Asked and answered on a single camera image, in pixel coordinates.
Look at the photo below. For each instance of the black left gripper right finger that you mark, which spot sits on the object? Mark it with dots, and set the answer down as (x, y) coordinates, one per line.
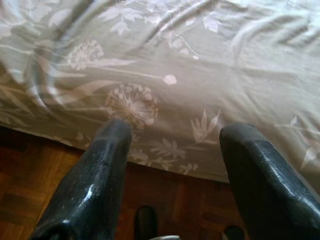
(265, 190)

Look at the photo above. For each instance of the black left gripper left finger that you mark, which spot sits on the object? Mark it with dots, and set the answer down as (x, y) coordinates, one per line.
(95, 180)

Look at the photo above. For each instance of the beige floral bed sheet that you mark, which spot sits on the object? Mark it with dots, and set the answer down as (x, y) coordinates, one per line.
(200, 75)

